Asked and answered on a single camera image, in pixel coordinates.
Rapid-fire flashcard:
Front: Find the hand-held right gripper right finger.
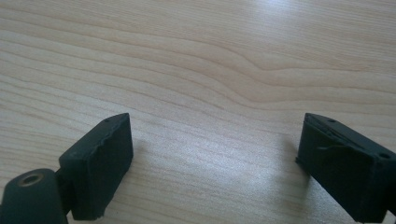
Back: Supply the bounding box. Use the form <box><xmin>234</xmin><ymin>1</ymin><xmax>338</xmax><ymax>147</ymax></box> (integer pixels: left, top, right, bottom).
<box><xmin>295</xmin><ymin>112</ymin><xmax>396</xmax><ymax>224</ymax></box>

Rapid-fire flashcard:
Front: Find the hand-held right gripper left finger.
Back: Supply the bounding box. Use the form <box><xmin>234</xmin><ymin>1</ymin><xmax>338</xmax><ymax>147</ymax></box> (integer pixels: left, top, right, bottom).
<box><xmin>58</xmin><ymin>112</ymin><xmax>134</xmax><ymax>221</ymax></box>

